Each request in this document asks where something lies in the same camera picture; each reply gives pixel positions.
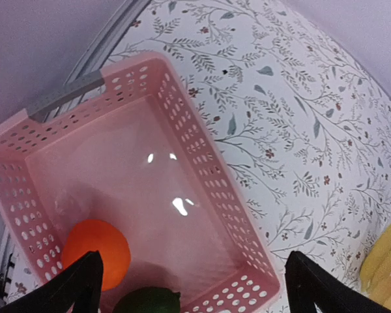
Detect orange fruit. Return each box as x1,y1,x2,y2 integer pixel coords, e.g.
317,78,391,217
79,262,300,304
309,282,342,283
61,219,132,291

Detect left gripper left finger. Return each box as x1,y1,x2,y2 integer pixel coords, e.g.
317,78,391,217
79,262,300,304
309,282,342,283
0,251,104,313

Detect green avocado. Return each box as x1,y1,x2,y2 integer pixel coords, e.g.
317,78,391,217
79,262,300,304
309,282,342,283
113,287,181,313

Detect left aluminium frame post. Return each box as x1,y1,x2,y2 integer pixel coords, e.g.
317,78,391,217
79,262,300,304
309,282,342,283
65,0,151,85

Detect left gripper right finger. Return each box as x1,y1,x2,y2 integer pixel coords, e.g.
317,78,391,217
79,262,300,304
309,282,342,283
285,251,390,313

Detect pink plastic basket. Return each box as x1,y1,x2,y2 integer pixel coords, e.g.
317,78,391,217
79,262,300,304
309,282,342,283
0,53,282,312

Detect yellow banana bunch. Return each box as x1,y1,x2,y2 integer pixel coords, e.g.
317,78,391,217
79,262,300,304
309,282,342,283
360,224,391,310

